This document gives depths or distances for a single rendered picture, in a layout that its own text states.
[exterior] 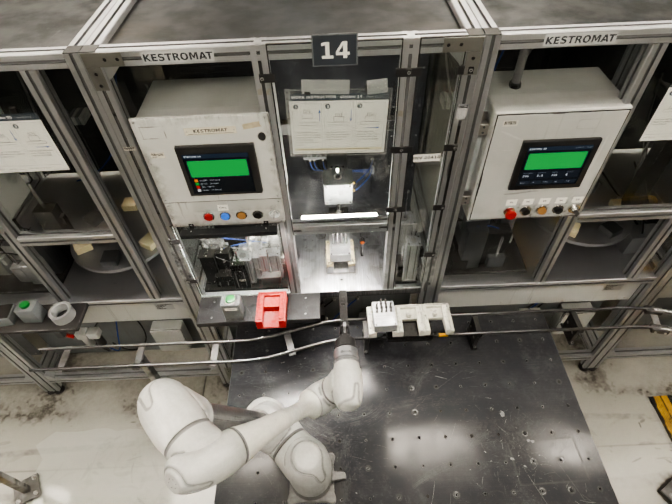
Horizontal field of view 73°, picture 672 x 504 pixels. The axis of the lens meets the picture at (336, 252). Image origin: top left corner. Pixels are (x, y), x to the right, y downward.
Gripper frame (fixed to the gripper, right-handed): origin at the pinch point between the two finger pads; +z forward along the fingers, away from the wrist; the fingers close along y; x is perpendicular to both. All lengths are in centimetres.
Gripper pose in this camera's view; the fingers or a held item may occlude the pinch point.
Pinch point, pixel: (343, 303)
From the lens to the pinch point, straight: 175.1
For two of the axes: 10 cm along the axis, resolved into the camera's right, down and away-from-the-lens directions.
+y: -0.3, -6.6, -7.5
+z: -0.3, -7.5, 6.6
